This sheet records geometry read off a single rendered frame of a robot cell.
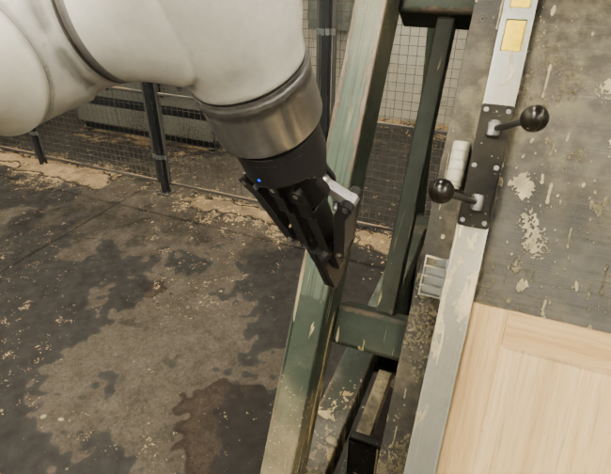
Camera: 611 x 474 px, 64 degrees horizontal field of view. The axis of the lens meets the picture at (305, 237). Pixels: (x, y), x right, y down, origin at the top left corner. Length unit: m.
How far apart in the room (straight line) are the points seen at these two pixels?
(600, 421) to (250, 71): 0.77
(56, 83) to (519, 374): 0.77
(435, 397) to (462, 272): 0.21
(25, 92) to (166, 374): 2.20
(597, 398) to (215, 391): 1.77
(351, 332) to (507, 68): 0.54
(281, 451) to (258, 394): 1.37
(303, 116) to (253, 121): 0.04
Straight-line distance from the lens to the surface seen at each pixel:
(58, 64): 0.36
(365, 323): 0.95
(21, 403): 2.61
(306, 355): 0.90
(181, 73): 0.33
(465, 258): 0.84
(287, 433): 0.95
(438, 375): 0.87
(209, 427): 2.25
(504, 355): 0.88
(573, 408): 0.91
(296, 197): 0.43
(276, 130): 0.35
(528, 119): 0.75
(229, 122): 0.35
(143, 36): 0.32
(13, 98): 0.36
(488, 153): 0.84
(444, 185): 0.73
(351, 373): 1.33
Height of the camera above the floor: 1.75
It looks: 31 degrees down
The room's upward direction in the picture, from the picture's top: straight up
